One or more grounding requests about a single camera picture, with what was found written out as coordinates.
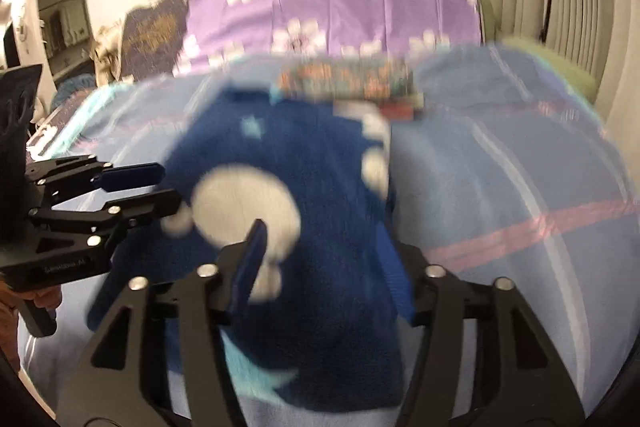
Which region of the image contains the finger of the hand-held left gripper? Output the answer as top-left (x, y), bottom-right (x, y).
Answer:
top-left (26, 154), bottom-right (167, 198)
top-left (29, 188), bottom-right (184, 249)

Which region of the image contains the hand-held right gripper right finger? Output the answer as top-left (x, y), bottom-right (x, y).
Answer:
top-left (375, 227), bottom-right (587, 427)

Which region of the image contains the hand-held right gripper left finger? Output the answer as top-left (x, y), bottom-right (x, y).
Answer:
top-left (60, 219), bottom-right (269, 427)

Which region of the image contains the navy star print fleece garment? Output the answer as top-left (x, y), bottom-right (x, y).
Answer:
top-left (86, 87), bottom-right (416, 413)

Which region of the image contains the person's left hand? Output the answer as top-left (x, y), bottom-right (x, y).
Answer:
top-left (0, 279), bottom-right (64, 360)

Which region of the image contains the teal knitted cloth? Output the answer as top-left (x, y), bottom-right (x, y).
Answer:
top-left (50, 73), bottom-right (97, 114)

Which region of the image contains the cream floral cloth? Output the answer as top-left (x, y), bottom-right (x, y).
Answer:
top-left (94, 24), bottom-right (126, 85)

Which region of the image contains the dark floral pillow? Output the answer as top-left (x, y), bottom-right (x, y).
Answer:
top-left (120, 0), bottom-right (191, 82)

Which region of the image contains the blue striped blanket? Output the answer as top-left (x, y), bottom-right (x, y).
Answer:
top-left (17, 42), bottom-right (638, 427)

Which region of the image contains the folded colourful print garment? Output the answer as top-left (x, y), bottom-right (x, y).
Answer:
top-left (272, 59), bottom-right (426, 120)

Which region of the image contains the green cloth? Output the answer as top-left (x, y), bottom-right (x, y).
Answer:
top-left (482, 0), bottom-right (598, 100)

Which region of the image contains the purple floral pillow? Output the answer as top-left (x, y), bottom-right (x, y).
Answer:
top-left (175, 0), bottom-right (485, 75)

